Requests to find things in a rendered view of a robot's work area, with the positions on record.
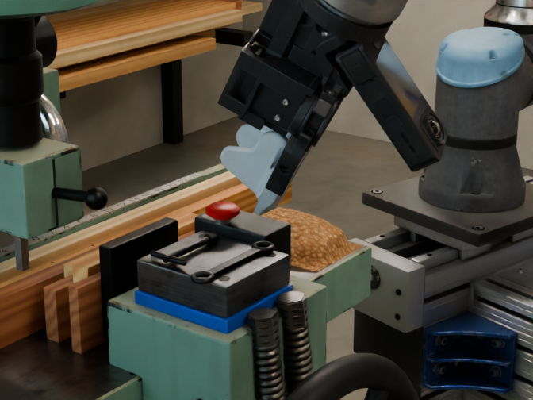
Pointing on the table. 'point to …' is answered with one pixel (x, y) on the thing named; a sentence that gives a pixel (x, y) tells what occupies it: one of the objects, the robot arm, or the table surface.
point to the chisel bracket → (38, 187)
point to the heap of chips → (313, 240)
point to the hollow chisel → (21, 253)
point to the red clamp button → (222, 210)
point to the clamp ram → (123, 284)
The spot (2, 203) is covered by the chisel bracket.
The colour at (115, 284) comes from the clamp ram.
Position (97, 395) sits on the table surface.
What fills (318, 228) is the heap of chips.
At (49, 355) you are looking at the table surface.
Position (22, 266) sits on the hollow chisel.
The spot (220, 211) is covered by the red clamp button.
